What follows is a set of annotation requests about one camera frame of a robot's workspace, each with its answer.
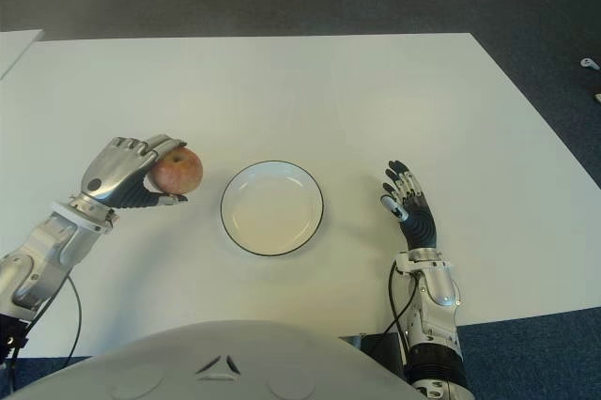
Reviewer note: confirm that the left robot hand black silver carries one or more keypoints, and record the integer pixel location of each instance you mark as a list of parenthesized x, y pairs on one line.
[(115, 170)]

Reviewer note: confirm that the right robot hand black silver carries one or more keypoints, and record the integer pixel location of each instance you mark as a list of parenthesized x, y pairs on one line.
[(420, 224)]

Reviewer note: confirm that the red yellow apple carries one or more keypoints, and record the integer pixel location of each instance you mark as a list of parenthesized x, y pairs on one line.
[(180, 172)]

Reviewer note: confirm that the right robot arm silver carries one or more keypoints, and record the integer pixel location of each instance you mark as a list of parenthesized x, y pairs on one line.
[(434, 296)]

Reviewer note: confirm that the white plate with black rim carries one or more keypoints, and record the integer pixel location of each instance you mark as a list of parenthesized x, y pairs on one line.
[(272, 214)]

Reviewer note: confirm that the black base under table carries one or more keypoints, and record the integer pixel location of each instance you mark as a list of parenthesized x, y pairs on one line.
[(380, 348)]

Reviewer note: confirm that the white side table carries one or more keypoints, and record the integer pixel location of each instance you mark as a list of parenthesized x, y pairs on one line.
[(16, 50)]

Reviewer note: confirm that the grey robot torso shell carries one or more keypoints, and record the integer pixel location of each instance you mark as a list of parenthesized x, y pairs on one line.
[(220, 362)]

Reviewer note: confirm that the white controller on floor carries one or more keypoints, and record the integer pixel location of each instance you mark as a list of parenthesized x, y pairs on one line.
[(589, 63)]

